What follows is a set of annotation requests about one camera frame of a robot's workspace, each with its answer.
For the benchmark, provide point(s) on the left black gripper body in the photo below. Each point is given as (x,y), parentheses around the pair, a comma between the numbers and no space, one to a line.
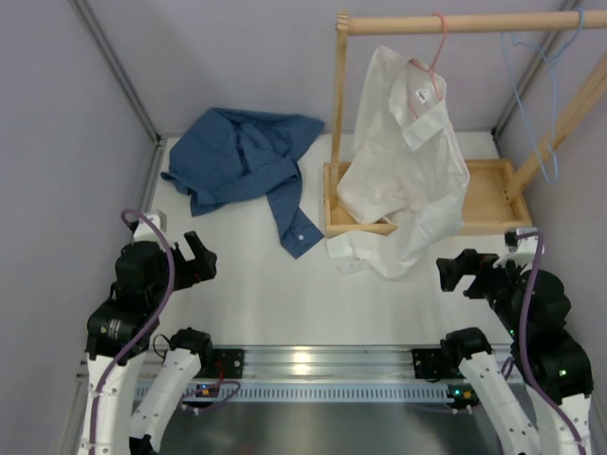
(187,272)

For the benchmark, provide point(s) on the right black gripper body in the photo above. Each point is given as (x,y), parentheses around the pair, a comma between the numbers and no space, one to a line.
(495,283)

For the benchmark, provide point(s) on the blue checkered shirt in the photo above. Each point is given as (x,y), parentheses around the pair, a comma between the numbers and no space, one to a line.
(232,156)

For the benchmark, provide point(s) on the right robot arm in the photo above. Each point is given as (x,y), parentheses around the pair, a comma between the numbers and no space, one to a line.
(532,306)

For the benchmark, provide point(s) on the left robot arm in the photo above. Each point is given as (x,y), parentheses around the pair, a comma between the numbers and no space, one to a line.
(118,338)

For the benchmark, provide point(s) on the white shirt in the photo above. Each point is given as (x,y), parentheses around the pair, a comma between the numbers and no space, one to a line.
(407,169)

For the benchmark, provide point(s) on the wooden clothes rack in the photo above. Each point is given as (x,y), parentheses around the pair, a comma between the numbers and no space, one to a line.
(494,201)

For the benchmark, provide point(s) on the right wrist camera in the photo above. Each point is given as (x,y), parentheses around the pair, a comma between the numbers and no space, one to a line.
(521,240)

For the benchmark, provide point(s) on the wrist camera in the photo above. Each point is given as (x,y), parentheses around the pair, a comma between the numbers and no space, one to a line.
(521,240)
(149,226)

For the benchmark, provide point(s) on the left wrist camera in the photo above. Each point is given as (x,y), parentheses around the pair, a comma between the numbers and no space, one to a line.
(149,226)

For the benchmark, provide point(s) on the perforated cable duct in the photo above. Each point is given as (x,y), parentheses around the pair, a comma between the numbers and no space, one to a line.
(433,393)

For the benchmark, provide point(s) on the aluminium mounting rail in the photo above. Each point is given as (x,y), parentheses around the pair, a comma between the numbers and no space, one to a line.
(310,363)

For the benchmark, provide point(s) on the pink wire hanger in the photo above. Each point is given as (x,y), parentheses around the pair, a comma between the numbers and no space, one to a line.
(434,66)

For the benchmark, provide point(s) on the right corner aluminium post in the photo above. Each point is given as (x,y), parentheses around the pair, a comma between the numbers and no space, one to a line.
(546,56)

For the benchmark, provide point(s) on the corner aluminium post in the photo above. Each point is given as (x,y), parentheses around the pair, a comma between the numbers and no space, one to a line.
(93,27)
(546,56)

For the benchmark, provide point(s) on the left corner aluminium post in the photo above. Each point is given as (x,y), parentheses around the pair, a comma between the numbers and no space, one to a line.
(93,27)

